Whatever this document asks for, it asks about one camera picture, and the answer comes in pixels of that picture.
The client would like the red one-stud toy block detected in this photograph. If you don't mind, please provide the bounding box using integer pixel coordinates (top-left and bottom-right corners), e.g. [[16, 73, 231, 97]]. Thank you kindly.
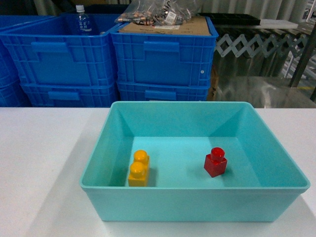
[[204, 147, 228, 178]]

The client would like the yellow two-stud toy block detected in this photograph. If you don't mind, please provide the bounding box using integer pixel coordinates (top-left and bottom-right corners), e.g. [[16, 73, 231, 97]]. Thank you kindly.
[[128, 150, 150, 187]]

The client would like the blue crate lower right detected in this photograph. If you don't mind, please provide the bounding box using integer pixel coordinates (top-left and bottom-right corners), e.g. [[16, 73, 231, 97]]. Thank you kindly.
[[117, 81, 209, 101]]

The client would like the blue crate upper right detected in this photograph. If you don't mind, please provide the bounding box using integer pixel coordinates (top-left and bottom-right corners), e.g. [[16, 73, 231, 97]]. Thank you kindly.
[[111, 17, 218, 87]]

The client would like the blue crate lower left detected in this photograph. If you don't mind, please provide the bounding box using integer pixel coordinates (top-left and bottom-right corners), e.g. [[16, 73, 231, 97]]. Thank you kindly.
[[21, 83, 119, 108]]

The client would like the grey expandable roller conveyor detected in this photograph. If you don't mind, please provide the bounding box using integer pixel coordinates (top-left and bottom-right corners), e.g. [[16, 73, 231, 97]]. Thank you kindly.
[[214, 28, 310, 58]]

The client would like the brown cardboard sheet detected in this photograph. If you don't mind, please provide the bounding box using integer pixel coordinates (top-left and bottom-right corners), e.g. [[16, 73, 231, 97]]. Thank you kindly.
[[118, 16, 212, 36]]

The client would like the clear bag of batteries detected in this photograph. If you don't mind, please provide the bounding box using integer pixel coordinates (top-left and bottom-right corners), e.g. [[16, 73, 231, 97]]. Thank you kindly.
[[115, 0, 204, 26]]

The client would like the clear water bottle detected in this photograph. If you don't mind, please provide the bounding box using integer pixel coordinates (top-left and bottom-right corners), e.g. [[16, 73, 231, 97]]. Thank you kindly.
[[74, 5, 97, 36]]

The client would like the teal plastic bin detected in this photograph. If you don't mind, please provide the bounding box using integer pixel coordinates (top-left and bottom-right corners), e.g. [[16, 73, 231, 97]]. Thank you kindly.
[[80, 101, 310, 222]]

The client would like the black plastic tray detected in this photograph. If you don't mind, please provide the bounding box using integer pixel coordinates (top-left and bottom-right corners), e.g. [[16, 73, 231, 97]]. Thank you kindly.
[[199, 13, 261, 26]]

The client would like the blue crate upper left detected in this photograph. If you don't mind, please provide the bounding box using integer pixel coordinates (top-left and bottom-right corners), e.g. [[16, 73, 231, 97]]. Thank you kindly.
[[0, 14, 117, 86]]

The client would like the blue crate stack far left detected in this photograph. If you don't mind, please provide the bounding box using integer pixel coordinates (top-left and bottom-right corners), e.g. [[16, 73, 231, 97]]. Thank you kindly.
[[0, 15, 54, 107]]

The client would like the white foam board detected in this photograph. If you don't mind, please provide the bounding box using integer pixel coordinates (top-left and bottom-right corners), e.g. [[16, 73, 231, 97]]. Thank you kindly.
[[255, 19, 298, 29]]

